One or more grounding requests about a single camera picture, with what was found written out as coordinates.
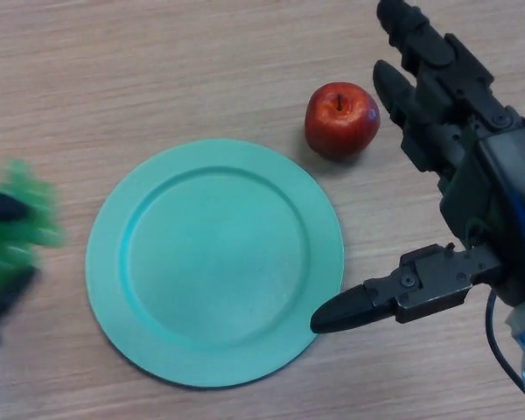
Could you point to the red apple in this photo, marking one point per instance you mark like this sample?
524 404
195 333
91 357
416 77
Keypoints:
341 120

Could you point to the green round plate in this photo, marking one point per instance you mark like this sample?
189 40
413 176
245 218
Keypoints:
214 262

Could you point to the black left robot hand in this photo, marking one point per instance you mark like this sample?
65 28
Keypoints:
2 302

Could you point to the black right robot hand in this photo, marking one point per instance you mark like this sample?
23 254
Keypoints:
499 188

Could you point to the green grape bunch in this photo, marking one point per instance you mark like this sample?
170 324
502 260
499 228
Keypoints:
30 236

